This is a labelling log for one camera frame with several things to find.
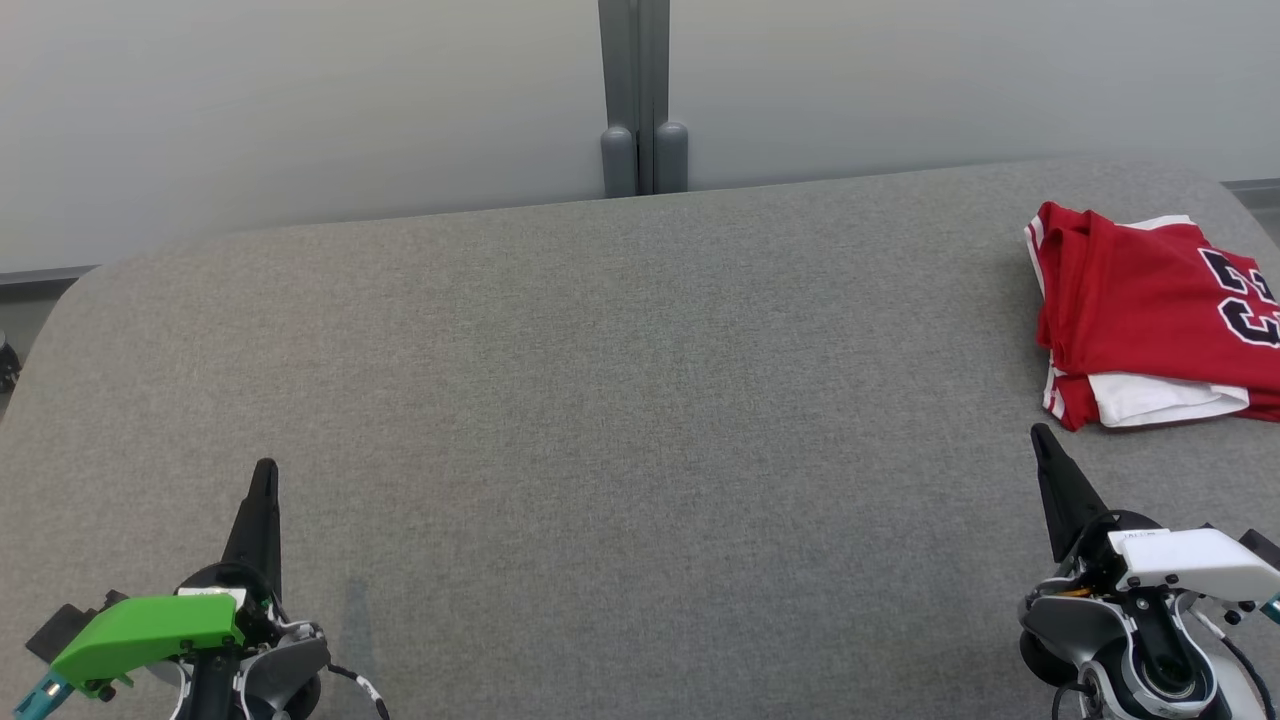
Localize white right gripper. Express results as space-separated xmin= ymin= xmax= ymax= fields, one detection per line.
xmin=1020 ymin=423 xmax=1280 ymax=606

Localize black white striped cable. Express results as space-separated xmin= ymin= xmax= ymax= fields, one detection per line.
xmin=325 ymin=664 xmax=391 ymax=720

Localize left arm cable teal connector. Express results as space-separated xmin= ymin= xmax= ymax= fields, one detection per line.
xmin=14 ymin=672 xmax=73 ymax=720

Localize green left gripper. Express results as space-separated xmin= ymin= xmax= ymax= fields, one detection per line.
xmin=50 ymin=458 xmax=291 ymax=701

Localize red jersey shirt white sleeves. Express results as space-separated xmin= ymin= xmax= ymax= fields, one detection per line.
xmin=1035 ymin=205 xmax=1280 ymax=433

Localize grey metal partition post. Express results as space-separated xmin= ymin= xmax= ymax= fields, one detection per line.
xmin=598 ymin=0 xmax=691 ymax=198

